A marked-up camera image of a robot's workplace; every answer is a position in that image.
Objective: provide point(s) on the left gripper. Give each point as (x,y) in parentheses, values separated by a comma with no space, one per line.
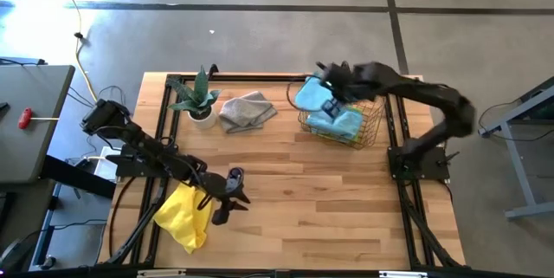
(218,187)

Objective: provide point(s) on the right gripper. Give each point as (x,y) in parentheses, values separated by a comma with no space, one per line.
(342,81)

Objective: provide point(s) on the light blue microfiber towel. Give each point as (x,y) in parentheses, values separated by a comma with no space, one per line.
(342,124)

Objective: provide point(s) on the teal microfiber towel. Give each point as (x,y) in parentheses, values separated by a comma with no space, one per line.
(311,94)

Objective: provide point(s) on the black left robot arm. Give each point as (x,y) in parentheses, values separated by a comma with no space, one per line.
(143,144)

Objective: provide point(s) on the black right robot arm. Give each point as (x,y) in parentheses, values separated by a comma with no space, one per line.
(433,96)

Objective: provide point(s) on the yellow microfiber towel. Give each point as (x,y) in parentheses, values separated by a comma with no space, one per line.
(184,217)

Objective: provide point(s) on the grey microfiber towel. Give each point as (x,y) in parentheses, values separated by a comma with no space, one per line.
(246,111)

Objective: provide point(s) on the potted snake plant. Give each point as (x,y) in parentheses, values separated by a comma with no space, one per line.
(199,100)

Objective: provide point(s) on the white box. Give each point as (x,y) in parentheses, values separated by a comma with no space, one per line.
(104,170)

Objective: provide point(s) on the black beam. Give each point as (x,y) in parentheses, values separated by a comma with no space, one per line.
(73,176)

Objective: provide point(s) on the grey metal table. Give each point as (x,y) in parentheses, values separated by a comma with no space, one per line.
(519,170)

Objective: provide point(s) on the grey side table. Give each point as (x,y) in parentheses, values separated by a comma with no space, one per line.
(34,148)

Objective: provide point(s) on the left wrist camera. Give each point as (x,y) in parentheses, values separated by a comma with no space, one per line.
(236,178)

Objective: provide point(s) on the black aluminium table frame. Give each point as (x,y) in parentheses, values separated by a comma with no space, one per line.
(259,78)

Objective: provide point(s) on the silver bracket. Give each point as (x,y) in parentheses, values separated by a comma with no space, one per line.
(402,274)
(160,273)

